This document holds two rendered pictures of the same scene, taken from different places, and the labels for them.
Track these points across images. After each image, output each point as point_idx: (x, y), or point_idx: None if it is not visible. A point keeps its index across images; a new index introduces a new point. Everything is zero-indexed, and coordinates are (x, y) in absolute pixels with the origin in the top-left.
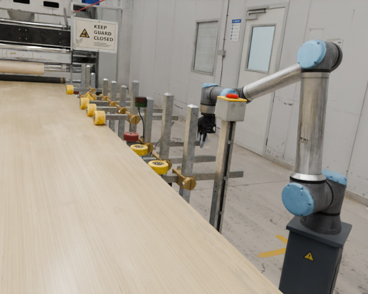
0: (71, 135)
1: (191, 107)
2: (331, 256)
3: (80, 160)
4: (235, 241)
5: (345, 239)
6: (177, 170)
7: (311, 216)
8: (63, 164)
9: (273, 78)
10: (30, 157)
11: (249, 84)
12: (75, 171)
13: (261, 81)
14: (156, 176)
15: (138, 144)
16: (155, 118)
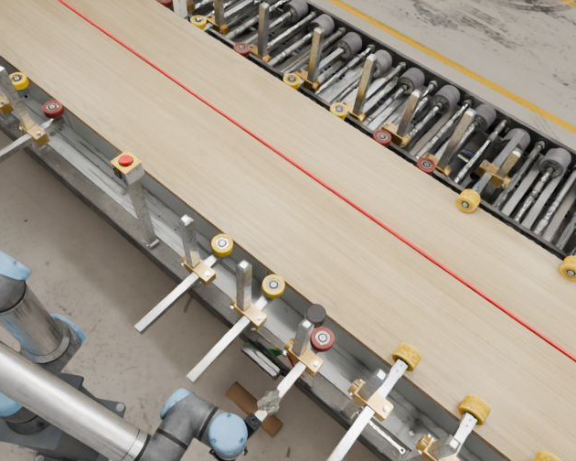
0: (375, 278)
1: (185, 214)
2: None
3: (293, 211)
4: None
5: None
6: (207, 269)
7: None
8: (295, 196)
9: (74, 388)
10: (331, 192)
11: (131, 431)
12: (275, 188)
13: (101, 408)
14: (208, 215)
15: (278, 289)
16: (341, 440)
